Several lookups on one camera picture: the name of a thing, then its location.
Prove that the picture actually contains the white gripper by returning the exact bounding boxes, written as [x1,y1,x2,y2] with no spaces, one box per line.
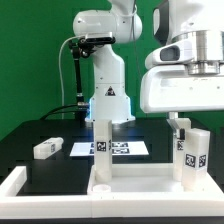
[140,65,224,140]

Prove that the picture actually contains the white desk tabletop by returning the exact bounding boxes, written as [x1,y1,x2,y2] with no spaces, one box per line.
[87,163,224,205]

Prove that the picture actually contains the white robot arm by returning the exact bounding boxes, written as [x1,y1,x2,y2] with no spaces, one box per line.
[73,0,224,125]

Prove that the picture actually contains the fiducial marker sheet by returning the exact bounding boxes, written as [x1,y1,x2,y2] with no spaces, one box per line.
[70,141,149,157]

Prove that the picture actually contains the white U-shaped fence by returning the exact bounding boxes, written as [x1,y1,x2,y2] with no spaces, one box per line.
[0,166,224,219]

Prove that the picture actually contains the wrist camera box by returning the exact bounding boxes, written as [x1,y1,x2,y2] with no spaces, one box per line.
[145,41,194,69]

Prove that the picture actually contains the black cables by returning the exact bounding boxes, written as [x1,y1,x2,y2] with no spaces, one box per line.
[39,103,88,121]

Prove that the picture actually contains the white cable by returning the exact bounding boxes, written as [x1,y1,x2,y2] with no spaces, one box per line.
[58,35,79,120]

